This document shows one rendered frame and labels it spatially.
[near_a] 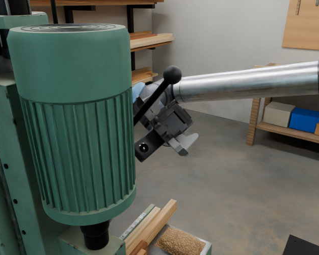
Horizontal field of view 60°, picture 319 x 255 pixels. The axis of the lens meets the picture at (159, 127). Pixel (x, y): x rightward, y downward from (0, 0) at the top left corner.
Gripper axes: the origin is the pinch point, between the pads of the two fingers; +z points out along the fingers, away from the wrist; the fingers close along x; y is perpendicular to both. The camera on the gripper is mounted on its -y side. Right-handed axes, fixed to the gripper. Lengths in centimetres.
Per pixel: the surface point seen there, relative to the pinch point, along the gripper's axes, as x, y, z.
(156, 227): 19.2, -19.4, -29.7
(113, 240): 11.4, -23.3, -6.9
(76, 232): 5.0, -29.1, -8.4
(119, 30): -12.4, 4.2, 17.4
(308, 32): 5, 198, -247
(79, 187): -0.1, -15.9, 11.0
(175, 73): -5.0, 8.5, 5.8
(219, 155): 43, 36, -254
